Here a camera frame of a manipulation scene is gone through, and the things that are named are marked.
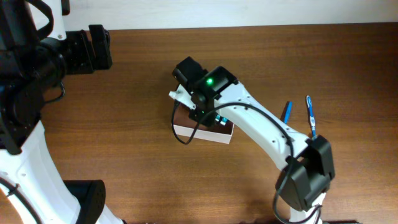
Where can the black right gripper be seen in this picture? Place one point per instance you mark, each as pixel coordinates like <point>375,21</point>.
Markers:
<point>206,120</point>

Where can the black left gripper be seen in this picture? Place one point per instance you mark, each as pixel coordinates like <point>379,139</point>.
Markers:
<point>87,62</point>

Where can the blue Listerine mouthwash bottle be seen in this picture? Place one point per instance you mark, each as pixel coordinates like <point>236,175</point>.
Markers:
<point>221,120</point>

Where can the blue white toothbrush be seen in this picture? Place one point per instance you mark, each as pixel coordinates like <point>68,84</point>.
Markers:
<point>311,116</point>

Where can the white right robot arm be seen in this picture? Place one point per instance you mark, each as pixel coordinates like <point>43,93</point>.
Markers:
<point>306,164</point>

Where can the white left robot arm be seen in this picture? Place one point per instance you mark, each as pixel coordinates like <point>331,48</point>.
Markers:
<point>36,54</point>

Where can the pink open box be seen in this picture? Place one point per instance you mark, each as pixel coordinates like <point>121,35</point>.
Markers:
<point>184,126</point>

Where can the blue disposable razor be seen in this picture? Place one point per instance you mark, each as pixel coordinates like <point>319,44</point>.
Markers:
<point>287,111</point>

